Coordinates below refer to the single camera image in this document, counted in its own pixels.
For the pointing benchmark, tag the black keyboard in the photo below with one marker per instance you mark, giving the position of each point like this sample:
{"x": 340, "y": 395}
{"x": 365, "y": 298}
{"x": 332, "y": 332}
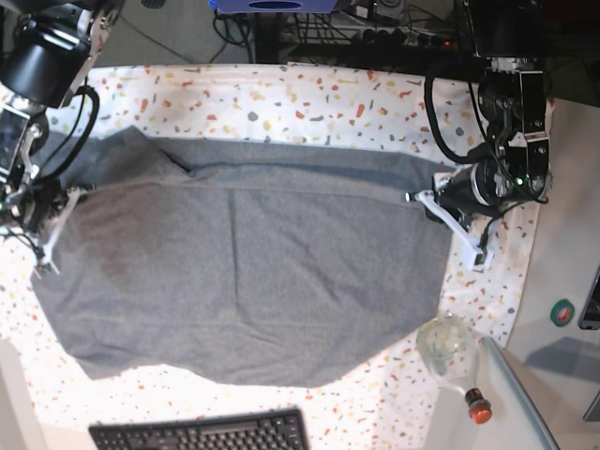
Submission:
{"x": 279, "y": 429}

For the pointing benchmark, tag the clear bottle with orange cap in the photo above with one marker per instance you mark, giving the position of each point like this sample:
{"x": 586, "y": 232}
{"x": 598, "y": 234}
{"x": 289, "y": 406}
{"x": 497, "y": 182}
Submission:
{"x": 451, "y": 354}

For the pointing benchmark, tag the blue box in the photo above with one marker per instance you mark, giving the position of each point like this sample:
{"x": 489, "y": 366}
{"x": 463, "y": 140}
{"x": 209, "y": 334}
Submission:
{"x": 275, "y": 6}

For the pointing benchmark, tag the green tape roll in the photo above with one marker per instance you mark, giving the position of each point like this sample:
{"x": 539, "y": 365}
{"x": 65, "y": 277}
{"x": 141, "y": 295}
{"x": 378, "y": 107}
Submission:
{"x": 562, "y": 313}

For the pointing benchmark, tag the terrazzo pattern tablecloth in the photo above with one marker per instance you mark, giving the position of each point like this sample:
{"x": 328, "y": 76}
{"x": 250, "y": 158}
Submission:
{"x": 386, "y": 403}

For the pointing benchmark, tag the grey t-shirt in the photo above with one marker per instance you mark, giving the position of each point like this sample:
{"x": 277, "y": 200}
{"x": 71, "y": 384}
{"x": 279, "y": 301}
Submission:
{"x": 246, "y": 263}

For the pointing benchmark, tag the black power strip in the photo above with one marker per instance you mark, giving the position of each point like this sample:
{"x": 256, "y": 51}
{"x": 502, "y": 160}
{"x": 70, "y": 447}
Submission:
{"x": 404, "y": 36}

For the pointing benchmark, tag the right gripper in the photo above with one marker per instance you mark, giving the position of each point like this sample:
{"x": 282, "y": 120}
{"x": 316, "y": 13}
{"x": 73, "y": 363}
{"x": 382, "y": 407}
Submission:
{"x": 32, "y": 209}

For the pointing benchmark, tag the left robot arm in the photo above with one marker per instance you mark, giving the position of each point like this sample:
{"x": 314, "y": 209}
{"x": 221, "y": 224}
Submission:
{"x": 511, "y": 165}

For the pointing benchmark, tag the grey metal rail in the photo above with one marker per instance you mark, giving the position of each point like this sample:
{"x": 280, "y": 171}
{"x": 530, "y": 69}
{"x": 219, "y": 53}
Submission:
{"x": 516, "y": 422}

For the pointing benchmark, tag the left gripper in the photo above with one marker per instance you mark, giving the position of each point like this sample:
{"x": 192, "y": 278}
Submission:
{"x": 469, "y": 192}

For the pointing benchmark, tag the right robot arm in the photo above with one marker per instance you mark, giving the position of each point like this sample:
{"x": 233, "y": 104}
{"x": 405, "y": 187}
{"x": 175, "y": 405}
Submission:
{"x": 47, "y": 68}

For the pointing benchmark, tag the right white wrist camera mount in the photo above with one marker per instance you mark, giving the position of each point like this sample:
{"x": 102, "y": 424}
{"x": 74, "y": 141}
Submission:
{"x": 43, "y": 244}

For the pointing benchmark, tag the smartphone at right edge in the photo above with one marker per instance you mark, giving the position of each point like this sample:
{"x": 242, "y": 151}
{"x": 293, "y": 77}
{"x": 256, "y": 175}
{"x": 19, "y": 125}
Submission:
{"x": 590, "y": 315}

